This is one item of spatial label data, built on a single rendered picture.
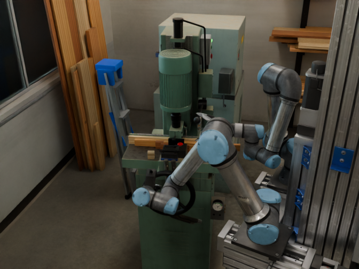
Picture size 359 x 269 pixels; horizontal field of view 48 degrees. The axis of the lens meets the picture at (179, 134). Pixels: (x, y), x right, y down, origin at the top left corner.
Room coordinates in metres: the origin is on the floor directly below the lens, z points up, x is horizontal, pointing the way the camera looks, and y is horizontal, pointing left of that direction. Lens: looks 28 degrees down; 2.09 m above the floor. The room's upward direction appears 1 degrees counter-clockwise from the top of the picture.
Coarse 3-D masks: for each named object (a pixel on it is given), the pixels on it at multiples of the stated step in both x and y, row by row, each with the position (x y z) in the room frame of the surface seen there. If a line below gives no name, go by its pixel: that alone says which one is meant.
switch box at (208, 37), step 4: (208, 36) 2.35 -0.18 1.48; (200, 40) 2.32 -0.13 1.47; (208, 40) 2.31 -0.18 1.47; (200, 44) 2.32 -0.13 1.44; (208, 44) 2.31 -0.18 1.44; (200, 48) 2.32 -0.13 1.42; (208, 48) 2.31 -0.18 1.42; (200, 52) 2.32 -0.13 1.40; (204, 52) 2.31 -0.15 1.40; (208, 52) 2.31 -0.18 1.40; (204, 56) 2.31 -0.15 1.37; (208, 56) 2.31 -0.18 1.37; (200, 60) 2.32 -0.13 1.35; (204, 60) 2.31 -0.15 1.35; (208, 60) 2.31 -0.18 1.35; (200, 64) 2.32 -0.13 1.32; (204, 64) 2.31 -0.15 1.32; (208, 64) 2.31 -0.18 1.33
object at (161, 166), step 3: (186, 153) 1.89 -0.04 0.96; (159, 159) 1.83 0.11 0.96; (180, 159) 1.83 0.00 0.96; (159, 162) 1.81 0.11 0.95; (162, 162) 1.81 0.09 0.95; (168, 162) 1.81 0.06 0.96; (177, 162) 1.80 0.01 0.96; (180, 162) 1.80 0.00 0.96; (159, 165) 1.81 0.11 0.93; (162, 165) 1.81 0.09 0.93; (168, 165) 1.81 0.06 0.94; (171, 165) 1.80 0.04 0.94; (177, 165) 1.80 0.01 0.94; (159, 168) 1.81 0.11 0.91; (162, 168) 1.81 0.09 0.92; (171, 168) 1.81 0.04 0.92
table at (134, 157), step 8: (128, 152) 2.01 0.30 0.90; (136, 152) 2.01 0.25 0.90; (144, 152) 2.01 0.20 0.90; (160, 152) 2.01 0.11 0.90; (128, 160) 1.93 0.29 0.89; (136, 160) 1.93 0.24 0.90; (144, 160) 1.92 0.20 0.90; (152, 160) 1.92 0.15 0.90; (136, 168) 1.93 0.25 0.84; (144, 168) 1.92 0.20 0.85; (152, 168) 1.92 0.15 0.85; (200, 168) 1.88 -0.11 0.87; (208, 168) 1.87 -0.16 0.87; (216, 168) 1.87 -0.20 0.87
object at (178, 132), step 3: (183, 123) 2.12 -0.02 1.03; (171, 126) 2.07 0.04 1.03; (171, 129) 2.03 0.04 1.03; (174, 129) 2.03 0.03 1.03; (177, 129) 2.03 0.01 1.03; (180, 129) 2.03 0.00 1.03; (183, 129) 2.12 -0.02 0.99; (171, 132) 2.02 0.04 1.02; (174, 132) 2.01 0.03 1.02; (177, 132) 2.01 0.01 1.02; (180, 132) 2.01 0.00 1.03; (171, 135) 2.02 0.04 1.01; (174, 135) 2.01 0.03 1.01; (177, 135) 2.01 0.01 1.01; (180, 135) 2.01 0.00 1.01; (180, 138) 2.01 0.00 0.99
